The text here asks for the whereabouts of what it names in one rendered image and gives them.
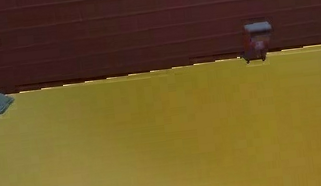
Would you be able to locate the red bin with grey lid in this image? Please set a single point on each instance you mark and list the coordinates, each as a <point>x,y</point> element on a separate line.
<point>256,43</point>

